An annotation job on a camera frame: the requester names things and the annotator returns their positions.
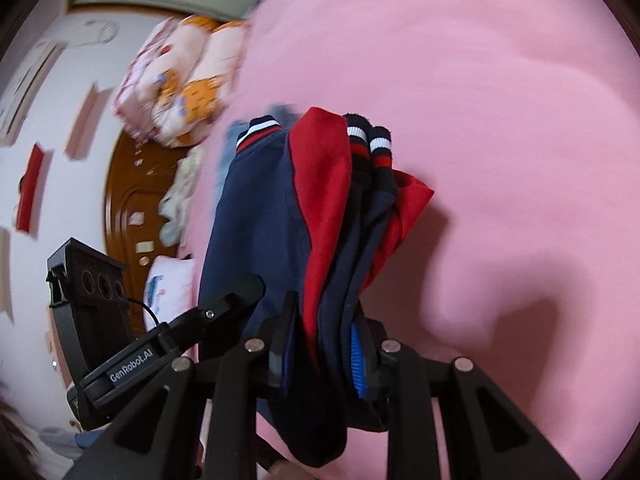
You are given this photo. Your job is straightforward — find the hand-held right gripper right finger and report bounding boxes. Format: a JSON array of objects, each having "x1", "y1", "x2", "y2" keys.
[{"x1": 349, "y1": 310, "x2": 576, "y2": 480}]

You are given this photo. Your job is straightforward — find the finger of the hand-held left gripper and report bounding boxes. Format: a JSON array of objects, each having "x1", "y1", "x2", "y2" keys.
[{"x1": 159, "y1": 275, "x2": 267, "y2": 357}]

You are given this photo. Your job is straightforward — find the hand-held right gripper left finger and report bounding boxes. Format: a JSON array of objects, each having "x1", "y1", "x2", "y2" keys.
[{"x1": 65, "y1": 291, "x2": 302, "y2": 480}]

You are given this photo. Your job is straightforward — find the red and navy jacket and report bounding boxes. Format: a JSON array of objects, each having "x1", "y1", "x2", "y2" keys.
[{"x1": 197, "y1": 106, "x2": 436, "y2": 468}]

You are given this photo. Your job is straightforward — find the pile of light clothes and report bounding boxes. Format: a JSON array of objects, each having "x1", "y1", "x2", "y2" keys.
[{"x1": 159, "y1": 145, "x2": 206, "y2": 246}]

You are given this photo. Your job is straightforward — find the white pillow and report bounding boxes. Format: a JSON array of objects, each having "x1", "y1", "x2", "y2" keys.
[{"x1": 142, "y1": 255, "x2": 197, "y2": 332}]

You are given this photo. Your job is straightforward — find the brown wooden headboard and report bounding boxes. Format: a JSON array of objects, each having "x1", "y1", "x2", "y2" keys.
[{"x1": 102, "y1": 120, "x2": 207, "y2": 306}]

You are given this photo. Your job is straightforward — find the folded blue jeans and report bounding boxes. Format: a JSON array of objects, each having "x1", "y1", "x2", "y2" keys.
[{"x1": 217, "y1": 104, "x2": 301, "y2": 181}]

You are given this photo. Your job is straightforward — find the floral folded quilt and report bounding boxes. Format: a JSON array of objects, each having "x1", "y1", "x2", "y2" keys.
[{"x1": 112, "y1": 14, "x2": 251, "y2": 149}]

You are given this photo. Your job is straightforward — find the white air conditioner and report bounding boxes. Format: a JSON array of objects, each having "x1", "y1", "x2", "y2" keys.
[{"x1": 0, "y1": 42, "x2": 69, "y2": 134}]

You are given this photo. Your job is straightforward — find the pink bed sheet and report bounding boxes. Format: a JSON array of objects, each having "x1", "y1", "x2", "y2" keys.
[{"x1": 177, "y1": 0, "x2": 640, "y2": 480}]

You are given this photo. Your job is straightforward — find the black cable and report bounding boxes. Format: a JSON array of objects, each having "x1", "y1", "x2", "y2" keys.
[{"x1": 125, "y1": 297, "x2": 162, "y2": 330}]

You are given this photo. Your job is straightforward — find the red wall frame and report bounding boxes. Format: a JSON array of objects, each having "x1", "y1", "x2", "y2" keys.
[{"x1": 14, "y1": 144, "x2": 54, "y2": 235}]

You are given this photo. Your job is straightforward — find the pink wall frame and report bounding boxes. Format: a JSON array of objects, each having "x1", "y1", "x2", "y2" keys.
[{"x1": 65, "y1": 82, "x2": 114, "y2": 161}]

